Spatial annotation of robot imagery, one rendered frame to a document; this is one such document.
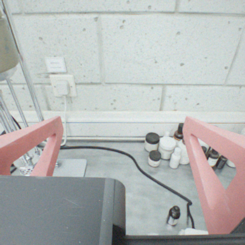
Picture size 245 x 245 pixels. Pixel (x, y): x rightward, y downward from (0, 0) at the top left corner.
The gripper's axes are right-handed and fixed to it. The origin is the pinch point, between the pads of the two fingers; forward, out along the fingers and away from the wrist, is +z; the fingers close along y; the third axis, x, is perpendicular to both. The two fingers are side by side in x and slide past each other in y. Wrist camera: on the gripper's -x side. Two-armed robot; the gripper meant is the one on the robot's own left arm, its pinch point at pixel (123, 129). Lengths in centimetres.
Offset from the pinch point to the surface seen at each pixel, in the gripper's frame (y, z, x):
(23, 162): 23.3, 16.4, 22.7
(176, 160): -18.0, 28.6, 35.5
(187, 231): -13.8, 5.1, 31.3
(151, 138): -11, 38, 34
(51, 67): 25, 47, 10
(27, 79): 22.6, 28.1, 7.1
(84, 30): 11.7, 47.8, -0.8
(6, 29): 17.8, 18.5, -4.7
